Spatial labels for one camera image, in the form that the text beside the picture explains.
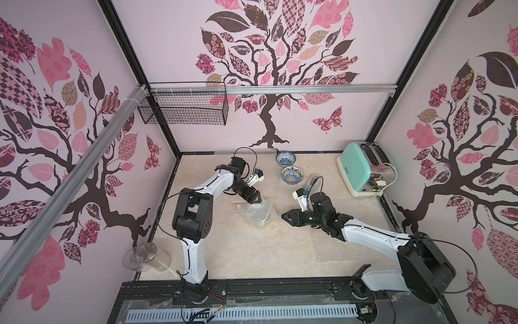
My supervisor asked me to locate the aluminium frame bar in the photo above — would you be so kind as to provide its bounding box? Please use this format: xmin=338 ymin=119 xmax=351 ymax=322
xmin=226 ymin=84 xmax=397 ymax=95
xmin=1 ymin=85 xmax=148 ymax=299

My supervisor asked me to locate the white slotted cable duct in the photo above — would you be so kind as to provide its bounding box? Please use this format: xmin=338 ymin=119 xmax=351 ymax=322
xmin=122 ymin=305 xmax=359 ymax=323

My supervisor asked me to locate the grey tape dispenser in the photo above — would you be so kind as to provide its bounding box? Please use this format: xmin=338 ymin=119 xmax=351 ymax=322
xmin=304 ymin=174 xmax=323 ymax=194

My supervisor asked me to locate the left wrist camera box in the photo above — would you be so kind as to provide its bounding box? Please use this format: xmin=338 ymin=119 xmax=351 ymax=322
xmin=246 ymin=169 xmax=264 ymax=187

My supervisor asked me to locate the aluminium frame bar left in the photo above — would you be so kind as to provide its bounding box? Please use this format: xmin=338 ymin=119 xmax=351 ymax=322
xmin=1 ymin=85 xmax=148 ymax=299

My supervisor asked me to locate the clear plastic cup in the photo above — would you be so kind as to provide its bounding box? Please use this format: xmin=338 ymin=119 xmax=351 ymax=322
xmin=122 ymin=242 xmax=171 ymax=272

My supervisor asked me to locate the mint green toaster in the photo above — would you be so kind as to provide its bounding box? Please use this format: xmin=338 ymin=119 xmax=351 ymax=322
xmin=336 ymin=141 xmax=398 ymax=197

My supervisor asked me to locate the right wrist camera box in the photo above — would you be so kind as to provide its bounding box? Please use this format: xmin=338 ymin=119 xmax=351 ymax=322
xmin=292 ymin=188 xmax=309 ymax=211

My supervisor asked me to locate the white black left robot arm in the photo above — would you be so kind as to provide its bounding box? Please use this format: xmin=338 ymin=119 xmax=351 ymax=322
xmin=172 ymin=157 xmax=264 ymax=286

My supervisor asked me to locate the blue white patterned bowl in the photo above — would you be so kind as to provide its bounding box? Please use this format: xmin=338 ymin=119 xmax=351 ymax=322
xmin=275 ymin=151 xmax=296 ymax=167

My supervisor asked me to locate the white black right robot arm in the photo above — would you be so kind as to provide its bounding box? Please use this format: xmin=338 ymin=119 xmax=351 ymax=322
xmin=281 ymin=190 xmax=456 ymax=304

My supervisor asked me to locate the black wire wall basket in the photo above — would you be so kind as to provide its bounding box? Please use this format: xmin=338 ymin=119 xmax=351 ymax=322
xmin=138 ymin=81 xmax=229 ymax=126

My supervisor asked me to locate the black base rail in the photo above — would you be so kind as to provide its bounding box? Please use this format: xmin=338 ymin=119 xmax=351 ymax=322
xmin=108 ymin=277 xmax=456 ymax=323

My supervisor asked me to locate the white toaster power cable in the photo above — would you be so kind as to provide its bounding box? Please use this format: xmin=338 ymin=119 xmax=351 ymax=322
xmin=374 ymin=161 xmax=399 ymax=191

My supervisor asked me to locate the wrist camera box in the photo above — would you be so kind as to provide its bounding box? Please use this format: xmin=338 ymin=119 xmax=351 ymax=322
xmin=246 ymin=169 xmax=264 ymax=187
xmin=292 ymin=188 xmax=309 ymax=211

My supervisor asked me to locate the blue yellow patterned bowl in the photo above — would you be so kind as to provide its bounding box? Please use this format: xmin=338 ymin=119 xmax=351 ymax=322
xmin=281 ymin=166 xmax=304 ymax=185

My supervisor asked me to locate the aluminium frame bar back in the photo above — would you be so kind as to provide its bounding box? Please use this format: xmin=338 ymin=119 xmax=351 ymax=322
xmin=226 ymin=84 xmax=397 ymax=95

